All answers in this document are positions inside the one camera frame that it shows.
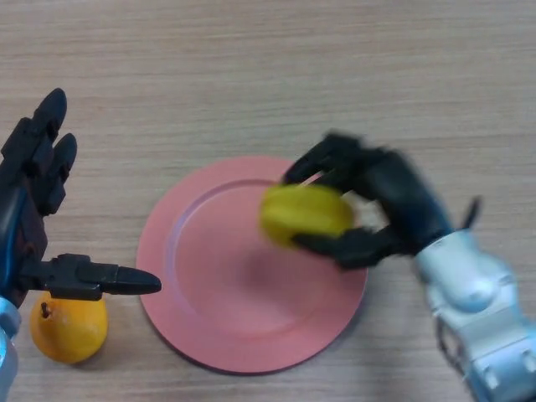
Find orange yellow pear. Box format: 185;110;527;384
28;291;109;364

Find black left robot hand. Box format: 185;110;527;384
0;87;162;309

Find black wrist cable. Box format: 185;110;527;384
462;195;482;230

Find pink round plate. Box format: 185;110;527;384
136;157;369;375

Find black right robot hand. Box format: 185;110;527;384
281;132;456;271

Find yellow starfruit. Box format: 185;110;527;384
259;183;355;250

